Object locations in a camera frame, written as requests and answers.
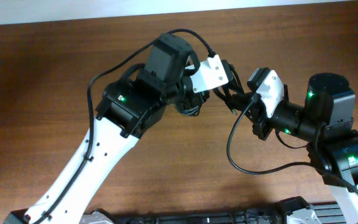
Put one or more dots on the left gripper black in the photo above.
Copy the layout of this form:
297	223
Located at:
188	101

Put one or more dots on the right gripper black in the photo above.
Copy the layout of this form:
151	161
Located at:
257	114

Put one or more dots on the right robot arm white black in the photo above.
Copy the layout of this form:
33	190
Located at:
324	122

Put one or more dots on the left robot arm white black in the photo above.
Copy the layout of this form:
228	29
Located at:
128	108

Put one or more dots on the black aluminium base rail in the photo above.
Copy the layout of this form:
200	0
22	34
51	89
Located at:
291	210

